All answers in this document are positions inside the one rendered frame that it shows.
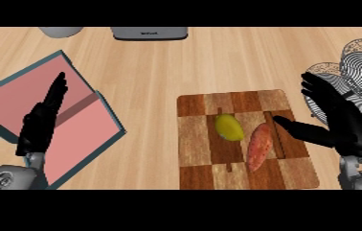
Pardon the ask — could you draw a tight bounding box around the orange sweet potato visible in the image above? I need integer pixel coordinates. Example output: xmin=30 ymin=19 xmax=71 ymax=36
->
xmin=245 ymin=123 xmax=276 ymax=173

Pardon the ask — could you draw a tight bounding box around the grey toaster appliance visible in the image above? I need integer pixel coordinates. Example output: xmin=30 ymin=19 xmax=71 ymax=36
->
xmin=111 ymin=27 xmax=189 ymax=42

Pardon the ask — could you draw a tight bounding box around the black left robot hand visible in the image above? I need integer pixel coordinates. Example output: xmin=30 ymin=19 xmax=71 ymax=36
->
xmin=15 ymin=71 xmax=71 ymax=157

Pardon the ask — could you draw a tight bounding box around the checkered wooden cutting board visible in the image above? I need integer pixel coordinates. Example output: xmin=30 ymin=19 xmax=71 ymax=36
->
xmin=176 ymin=88 xmax=321 ymax=191

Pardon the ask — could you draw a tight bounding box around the grey round container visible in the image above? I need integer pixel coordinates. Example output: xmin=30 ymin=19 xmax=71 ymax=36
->
xmin=39 ymin=27 xmax=84 ymax=38

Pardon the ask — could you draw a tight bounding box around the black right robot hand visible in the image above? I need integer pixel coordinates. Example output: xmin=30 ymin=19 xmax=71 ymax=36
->
xmin=272 ymin=71 xmax=362 ymax=157

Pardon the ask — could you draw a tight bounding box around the wire tiered basket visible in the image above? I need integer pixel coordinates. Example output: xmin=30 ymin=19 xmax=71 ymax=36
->
xmin=303 ymin=38 xmax=362 ymax=127

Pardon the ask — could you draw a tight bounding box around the yellow lemon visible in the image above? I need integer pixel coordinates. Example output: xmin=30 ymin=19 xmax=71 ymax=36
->
xmin=214 ymin=113 xmax=247 ymax=142

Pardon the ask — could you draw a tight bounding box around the pink open book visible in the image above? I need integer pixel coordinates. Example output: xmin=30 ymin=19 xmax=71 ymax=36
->
xmin=0 ymin=49 xmax=127 ymax=190

